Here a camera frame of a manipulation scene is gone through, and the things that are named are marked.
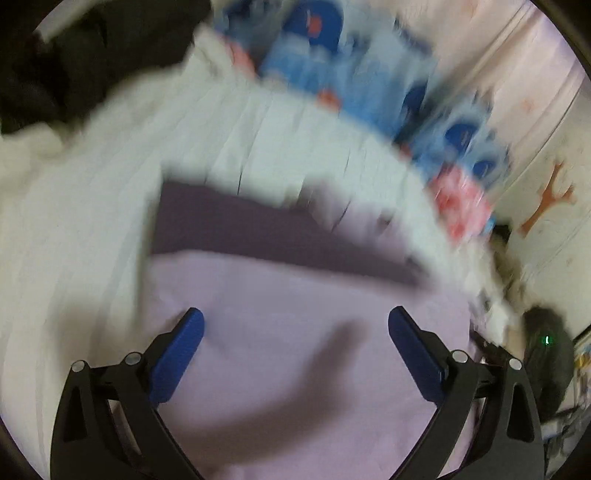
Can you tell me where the lilac purple garment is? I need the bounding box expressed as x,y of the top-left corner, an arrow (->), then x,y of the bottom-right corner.
142,181 -> 471,479

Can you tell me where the black clothes pile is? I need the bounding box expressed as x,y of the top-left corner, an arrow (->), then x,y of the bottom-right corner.
1,0 -> 212,135

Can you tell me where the dark grey round device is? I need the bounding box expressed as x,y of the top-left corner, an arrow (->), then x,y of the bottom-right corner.
522,305 -> 574,423

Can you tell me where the pink red crumpled cloth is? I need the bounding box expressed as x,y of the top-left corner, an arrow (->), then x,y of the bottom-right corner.
428,165 -> 493,244

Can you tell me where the white striped bed sheet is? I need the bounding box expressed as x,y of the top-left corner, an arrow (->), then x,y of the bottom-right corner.
1,28 -> 501,478

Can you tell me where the pale pink sheer curtain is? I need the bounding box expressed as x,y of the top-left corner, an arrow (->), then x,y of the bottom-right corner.
366,1 -> 584,191

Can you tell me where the blue whale print curtain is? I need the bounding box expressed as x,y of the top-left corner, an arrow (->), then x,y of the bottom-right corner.
214,1 -> 510,189

